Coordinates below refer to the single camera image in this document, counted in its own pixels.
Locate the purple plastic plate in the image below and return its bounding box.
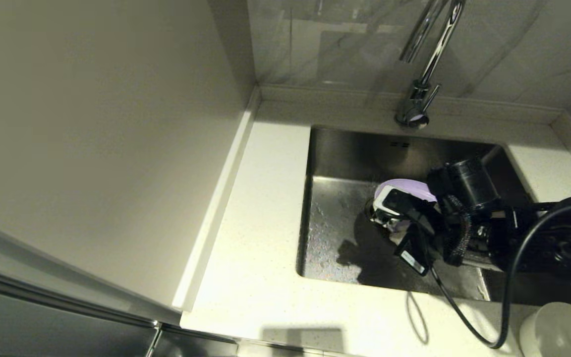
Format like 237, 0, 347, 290
375, 178, 437, 234

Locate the chrome gooseneck faucet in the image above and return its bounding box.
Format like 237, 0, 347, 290
395, 0, 466, 130

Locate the white plastic bowl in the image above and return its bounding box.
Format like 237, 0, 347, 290
519, 302, 571, 357

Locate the stainless steel sink basin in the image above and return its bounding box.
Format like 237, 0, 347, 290
295, 125, 571, 308

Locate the beige cabinet side panel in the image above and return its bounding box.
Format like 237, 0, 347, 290
0, 0, 261, 312

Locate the stainless steel appliance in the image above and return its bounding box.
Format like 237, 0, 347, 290
0, 204, 239, 357

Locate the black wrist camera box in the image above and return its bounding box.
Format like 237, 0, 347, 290
395, 231, 436, 277

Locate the black corrugated cable sleeve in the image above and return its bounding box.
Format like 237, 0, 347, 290
443, 195, 473, 267

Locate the black cable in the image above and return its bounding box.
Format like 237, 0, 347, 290
407, 201, 571, 349

